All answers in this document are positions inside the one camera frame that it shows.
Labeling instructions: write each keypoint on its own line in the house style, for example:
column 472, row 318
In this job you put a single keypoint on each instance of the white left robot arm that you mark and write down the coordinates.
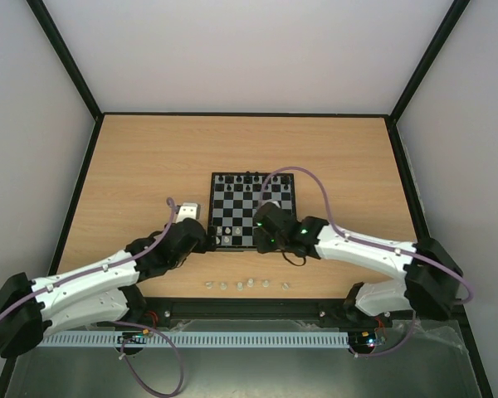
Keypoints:
column 106, row 291

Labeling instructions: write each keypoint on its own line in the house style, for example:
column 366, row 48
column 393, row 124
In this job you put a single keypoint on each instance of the black and silver chessboard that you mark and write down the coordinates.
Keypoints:
column 237, row 207

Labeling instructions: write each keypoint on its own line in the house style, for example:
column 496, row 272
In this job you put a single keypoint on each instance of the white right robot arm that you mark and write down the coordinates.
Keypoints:
column 422, row 276

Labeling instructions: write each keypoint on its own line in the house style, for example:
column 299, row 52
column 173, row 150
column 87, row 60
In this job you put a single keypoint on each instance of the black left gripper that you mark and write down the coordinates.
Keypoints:
column 212, row 242

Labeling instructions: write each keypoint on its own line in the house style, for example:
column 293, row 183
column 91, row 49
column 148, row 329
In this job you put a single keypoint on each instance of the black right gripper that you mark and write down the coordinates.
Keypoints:
column 261, row 245

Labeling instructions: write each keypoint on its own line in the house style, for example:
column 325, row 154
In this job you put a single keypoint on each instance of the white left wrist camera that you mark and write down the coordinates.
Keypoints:
column 188, row 210

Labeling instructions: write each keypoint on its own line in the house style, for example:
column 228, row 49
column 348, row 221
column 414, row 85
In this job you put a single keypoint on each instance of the green circuit board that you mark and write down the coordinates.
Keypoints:
column 373, row 338

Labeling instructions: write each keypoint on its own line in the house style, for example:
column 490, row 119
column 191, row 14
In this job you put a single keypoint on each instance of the black mounting rail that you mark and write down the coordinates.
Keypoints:
column 327, row 313

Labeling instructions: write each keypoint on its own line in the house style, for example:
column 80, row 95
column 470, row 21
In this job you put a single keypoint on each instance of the light blue slotted cable duct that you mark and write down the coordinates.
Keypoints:
column 114, row 339

